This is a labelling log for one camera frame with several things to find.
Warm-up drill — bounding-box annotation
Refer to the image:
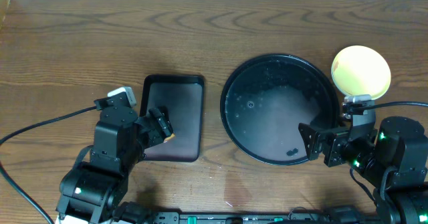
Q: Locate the yellow green scrubbing sponge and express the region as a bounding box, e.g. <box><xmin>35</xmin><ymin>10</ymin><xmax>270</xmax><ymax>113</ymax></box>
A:
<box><xmin>164</xmin><ymin>134</ymin><xmax>175</xmax><ymax>142</ymax></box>

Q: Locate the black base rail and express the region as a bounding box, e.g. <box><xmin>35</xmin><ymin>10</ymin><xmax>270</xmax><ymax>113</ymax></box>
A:
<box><xmin>110</xmin><ymin>203</ymin><xmax>382</xmax><ymax>224</ymax></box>

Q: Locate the round black serving tray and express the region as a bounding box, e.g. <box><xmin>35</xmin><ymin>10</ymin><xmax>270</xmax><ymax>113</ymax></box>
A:
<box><xmin>220</xmin><ymin>53</ymin><xmax>339</xmax><ymax>166</ymax></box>

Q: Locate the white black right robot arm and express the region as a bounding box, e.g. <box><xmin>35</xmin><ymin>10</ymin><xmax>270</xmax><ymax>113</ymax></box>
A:
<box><xmin>298</xmin><ymin>110</ymin><xmax>427</xmax><ymax>223</ymax></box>

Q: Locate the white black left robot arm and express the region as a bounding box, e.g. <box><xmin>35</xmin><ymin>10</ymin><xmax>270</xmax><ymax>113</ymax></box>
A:
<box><xmin>56</xmin><ymin>106</ymin><xmax>173</xmax><ymax>223</ymax></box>

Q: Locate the black rectangular water tray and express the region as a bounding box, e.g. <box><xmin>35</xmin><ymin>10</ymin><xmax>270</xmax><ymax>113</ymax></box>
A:
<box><xmin>140</xmin><ymin>74</ymin><xmax>205</xmax><ymax>162</ymax></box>

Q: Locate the yellow plate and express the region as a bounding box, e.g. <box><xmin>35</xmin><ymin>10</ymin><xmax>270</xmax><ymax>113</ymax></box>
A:
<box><xmin>331</xmin><ymin>45</ymin><xmax>391</xmax><ymax>100</ymax></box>

